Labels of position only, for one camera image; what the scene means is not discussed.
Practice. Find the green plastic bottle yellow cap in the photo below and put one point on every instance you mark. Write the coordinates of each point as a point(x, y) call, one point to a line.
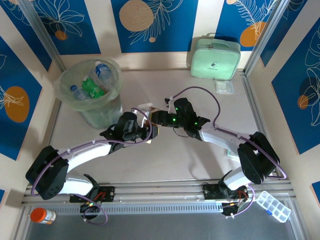
point(93, 87)

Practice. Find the small bottle mountain print label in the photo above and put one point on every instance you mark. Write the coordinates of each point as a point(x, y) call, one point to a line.
point(78, 93)

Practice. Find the clear bottle dark blue label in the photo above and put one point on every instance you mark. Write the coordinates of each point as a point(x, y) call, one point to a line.
point(102, 71)

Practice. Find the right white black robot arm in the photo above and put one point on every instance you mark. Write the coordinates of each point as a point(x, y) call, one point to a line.
point(225, 137)

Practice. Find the mesh bin with green bag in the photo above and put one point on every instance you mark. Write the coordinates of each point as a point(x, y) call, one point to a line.
point(105, 112)

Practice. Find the small clear plastic sachet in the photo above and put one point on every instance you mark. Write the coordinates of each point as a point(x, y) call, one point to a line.
point(224, 87)

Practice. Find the mint green zip case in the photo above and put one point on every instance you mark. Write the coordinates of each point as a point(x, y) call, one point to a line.
point(215, 60)

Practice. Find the orange lid pill jar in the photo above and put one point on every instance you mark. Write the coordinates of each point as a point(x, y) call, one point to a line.
point(40, 215)

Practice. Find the clear compartment organizer box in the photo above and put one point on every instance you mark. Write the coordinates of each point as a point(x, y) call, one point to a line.
point(273, 206)

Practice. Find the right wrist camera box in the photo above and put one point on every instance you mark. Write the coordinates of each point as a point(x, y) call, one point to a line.
point(168, 100)

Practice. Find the aluminium mounting rail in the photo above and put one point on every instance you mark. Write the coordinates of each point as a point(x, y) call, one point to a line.
point(162, 190)

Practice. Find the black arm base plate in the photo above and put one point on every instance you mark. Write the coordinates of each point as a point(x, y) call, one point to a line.
point(107, 193)
point(210, 192)

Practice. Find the aluminium table side rail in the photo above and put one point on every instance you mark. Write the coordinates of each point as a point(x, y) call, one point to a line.
point(57, 117)
point(252, 100)

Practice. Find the aluminium frame post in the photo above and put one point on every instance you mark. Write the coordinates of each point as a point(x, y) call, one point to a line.
point(265, 35)
point(41, 32)

